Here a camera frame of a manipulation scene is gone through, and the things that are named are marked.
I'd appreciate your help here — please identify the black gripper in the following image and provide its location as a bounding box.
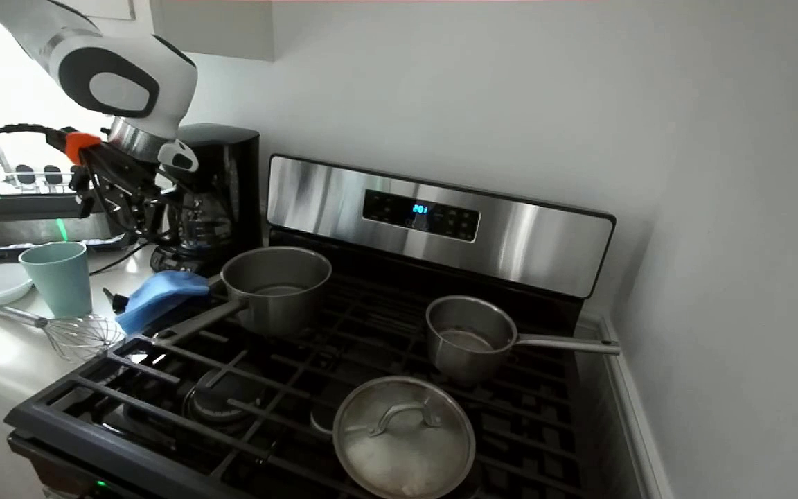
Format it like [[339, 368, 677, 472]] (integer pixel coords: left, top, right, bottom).
[[77, 147, 187, 273]]

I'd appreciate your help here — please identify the blue cloth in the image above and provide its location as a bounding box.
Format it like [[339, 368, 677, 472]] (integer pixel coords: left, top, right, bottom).
[[113, 270, 213, 339]]

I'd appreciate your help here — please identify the large teal cup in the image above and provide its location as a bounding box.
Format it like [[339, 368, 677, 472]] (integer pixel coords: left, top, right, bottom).
[[18, 242, 95, 323]]

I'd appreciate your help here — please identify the black steel gas stove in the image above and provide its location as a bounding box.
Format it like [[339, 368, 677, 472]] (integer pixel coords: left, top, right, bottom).
[[3, 152, 619, 499]]

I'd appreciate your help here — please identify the small black knob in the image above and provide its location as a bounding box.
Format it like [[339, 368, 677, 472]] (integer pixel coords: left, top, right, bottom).
[[101, 285, 133, 317]]

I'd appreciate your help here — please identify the black coffee maker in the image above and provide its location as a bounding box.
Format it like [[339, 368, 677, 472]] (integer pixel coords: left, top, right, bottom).
[[152, 123, 264, 277]]

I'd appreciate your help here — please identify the large steel saucepan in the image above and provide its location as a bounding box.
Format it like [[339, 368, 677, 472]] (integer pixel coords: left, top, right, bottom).
[[149, 245, 337, 346]]

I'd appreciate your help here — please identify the steel countertop appliance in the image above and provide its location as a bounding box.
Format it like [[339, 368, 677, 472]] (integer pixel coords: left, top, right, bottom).
[[0, 162, 133, 259]]

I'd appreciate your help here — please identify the small steel saucepan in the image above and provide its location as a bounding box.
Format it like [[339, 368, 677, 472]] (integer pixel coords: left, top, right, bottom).
[[424, 295, 625, 385]]

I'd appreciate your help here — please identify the black appliance power cord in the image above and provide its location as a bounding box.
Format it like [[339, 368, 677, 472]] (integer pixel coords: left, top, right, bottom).
[[90, 242, 159, 277]]

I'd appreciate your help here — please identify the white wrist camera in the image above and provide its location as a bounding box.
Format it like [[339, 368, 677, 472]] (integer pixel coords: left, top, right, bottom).
[[152, 136, 202, 176]]

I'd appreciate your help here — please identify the orange cable strap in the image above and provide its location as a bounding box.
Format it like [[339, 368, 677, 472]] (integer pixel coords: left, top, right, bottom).
[[61, 129, 105, 158]]

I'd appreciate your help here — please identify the wire whisk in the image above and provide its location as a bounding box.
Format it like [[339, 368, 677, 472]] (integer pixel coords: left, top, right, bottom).
[[0, 303, 131, 359]]

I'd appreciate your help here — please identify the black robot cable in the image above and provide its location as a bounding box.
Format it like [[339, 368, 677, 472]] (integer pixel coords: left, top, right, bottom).
[[0, 123, 75, 155]]

